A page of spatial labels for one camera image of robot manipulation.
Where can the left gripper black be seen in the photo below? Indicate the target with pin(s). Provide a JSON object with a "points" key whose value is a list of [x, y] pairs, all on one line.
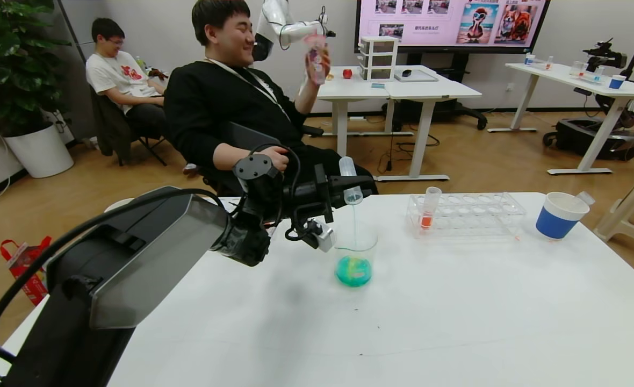
{"points": [[323, 192]]}

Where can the blue pigment test tube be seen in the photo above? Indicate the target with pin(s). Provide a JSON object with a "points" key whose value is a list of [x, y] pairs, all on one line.
{"points": [[347, 166]]}

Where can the yellow pigment test tube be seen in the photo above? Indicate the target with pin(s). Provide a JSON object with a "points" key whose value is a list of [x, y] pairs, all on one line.
{"points": [[585, 198]]}

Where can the black background robot arm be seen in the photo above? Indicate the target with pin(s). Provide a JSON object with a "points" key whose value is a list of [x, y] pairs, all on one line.
{"points": [[607, 54]]}

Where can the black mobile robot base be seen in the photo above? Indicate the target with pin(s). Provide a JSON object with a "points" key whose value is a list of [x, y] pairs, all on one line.
{"points": [[580, 140]]}

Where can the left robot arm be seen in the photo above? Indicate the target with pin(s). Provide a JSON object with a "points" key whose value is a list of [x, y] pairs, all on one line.
{"points": [[134, 258]]}

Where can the clear glass beaker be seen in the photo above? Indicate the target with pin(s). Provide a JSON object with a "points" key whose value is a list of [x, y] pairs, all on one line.
{"points": [[354, 269]]}

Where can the red pigment test tube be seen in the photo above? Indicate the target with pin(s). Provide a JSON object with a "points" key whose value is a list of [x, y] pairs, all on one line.
{"points": [[429, 215]]}

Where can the clear acrylic tube rack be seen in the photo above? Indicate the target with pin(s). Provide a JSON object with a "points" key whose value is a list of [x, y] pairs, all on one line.
{"points": [[473, 215]]}

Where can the black office chair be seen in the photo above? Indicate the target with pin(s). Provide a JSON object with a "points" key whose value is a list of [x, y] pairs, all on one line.
{"points": [[311, 130]]}

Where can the dark grey tablet case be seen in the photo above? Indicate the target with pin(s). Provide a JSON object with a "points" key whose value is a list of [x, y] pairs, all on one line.
{"points": [[250, 138]]}

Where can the white standing desk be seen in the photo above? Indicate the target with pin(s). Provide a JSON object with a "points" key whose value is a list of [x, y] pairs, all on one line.
{"points": [[435, 88], [354, 88]]}

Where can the red apple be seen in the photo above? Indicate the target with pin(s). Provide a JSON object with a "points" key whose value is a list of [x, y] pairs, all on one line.
{"points": [[347, 74]]}

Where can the pink printed drink cup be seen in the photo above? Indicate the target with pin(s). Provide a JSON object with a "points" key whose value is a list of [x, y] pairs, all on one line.
{"points": [[317, 59]]}

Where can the black display stand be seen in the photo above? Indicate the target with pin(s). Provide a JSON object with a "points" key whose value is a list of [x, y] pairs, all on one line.
{"points": [[446, 110]]}

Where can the white drawer organiser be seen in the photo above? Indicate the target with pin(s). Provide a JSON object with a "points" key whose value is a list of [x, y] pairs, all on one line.
{"points": [[379, 59]]}

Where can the grey desk pad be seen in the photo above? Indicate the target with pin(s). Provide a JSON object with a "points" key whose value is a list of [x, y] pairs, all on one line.
{"points": [[419, 77]]}

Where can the man in black sweater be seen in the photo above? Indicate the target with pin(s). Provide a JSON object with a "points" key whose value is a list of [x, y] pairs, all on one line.
{"points": [[204, 107]]}

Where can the white humanoid robot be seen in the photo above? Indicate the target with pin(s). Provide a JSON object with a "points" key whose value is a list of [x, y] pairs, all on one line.
{"points": [[295, 29]]}

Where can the blue and white cup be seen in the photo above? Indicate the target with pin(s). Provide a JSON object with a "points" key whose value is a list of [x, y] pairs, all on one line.
{"points": [[118, 203], [556, 226]]}

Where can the small blue paper cup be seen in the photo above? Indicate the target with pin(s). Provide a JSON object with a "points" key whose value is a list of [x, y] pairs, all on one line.
{"points": [[528, 60], [616, 83]]}

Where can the black folding chair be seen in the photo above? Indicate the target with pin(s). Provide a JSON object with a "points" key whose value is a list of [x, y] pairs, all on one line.
{"points": [[110, 124]]}

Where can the man in white t-shirt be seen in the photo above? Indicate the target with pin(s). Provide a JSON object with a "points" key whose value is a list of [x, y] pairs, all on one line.
{"points": [[115, 75]]}

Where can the beige plastic stool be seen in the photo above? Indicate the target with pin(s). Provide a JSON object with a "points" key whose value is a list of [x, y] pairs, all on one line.
{"points": [[628, 215]]}

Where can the white plant pot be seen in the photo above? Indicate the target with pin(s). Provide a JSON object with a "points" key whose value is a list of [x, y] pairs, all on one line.
{"points": [[38, 151]]}

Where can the red shopping bag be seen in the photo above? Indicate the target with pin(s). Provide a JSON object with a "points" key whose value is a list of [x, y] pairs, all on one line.
{"points": [[19, 258]]}

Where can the green leafy plant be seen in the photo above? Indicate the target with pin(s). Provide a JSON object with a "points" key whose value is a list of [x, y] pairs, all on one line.
{"points": [[11, 64]]}

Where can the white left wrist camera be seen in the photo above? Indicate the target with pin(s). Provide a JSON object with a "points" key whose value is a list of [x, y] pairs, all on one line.
{"points": [[323, 236]]}

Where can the large wall display screen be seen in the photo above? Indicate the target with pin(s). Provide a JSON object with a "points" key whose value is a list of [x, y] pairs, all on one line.
{"points": [[451, 24]]}

